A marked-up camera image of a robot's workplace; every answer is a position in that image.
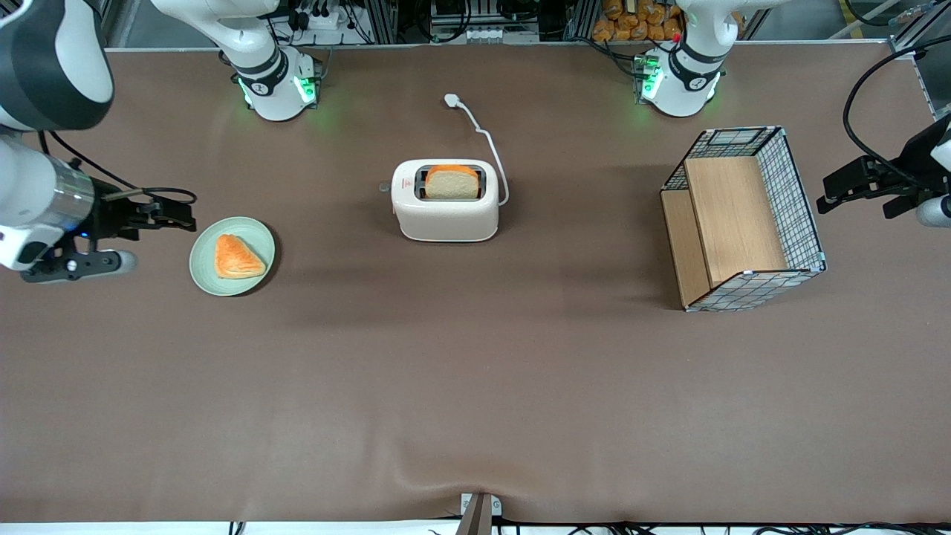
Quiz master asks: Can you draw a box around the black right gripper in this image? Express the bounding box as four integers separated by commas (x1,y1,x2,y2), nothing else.
91,196,198,243

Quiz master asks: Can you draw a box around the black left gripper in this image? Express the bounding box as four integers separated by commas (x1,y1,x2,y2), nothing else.
817,123,951,218

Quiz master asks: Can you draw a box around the white toaster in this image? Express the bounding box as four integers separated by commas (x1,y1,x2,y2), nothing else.
379,158,500,243

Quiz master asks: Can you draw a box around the triangular orange pastry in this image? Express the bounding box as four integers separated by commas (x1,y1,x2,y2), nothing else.
214,234,267,280

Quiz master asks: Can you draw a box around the pale green plate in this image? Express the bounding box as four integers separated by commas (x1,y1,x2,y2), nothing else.
189,216,276,297

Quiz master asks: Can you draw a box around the green-lit control box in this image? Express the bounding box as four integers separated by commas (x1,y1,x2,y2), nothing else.
292,63,322,109
633,53,663,103

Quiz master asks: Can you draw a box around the white power strip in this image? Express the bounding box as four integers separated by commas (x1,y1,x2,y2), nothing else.
293,6,341,32

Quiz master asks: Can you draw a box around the pile of bread rolls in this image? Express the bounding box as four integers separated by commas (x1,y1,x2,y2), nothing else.
592,0,746,43

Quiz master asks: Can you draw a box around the toast bread slice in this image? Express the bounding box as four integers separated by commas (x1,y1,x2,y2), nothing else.
424,164,481,200

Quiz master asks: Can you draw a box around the brown table cloth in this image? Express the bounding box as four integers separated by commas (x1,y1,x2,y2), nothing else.
0,41,951,525

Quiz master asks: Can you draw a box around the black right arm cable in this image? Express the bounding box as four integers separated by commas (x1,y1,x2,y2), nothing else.
39,131,198,205

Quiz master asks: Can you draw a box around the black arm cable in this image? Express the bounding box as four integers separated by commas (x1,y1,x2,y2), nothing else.
39,131,198,205
843,43,951,166

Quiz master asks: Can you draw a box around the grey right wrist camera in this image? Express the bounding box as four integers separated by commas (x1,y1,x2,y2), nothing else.
20,250,139,284

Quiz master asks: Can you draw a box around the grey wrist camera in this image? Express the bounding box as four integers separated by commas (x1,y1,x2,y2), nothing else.
20,250,139,284
916,195,951,228

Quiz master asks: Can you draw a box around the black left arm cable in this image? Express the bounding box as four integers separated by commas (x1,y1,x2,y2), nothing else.
843,43,951,166

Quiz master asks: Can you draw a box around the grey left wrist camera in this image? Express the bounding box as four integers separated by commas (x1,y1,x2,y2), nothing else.
916,195,951,228

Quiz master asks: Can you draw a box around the wire basket with wooden shelf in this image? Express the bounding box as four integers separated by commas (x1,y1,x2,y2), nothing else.
660,126,827,313

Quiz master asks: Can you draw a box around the white power cord with plug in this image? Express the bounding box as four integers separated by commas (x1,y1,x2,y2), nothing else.
444,93,510,207

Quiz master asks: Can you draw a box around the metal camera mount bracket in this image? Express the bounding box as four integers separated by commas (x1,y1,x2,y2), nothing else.
455,492,503,535

